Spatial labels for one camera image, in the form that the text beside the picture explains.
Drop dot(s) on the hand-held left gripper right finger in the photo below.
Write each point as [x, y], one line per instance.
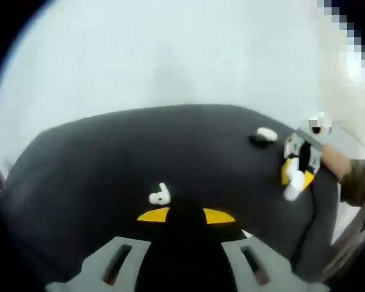
[273, 270]

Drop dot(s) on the white charging case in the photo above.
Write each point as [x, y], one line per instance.
[295, 185]

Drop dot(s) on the black table mat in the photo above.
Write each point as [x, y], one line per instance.
[140, 167]

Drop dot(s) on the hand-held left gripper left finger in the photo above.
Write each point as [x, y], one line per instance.
[91, 267]

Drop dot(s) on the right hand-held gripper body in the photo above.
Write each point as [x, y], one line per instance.
[307, 138]

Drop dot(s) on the cream clamshell charging case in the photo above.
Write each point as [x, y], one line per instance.
[267, 134]

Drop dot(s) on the white stem earphone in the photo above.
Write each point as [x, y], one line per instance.
[158, 196]

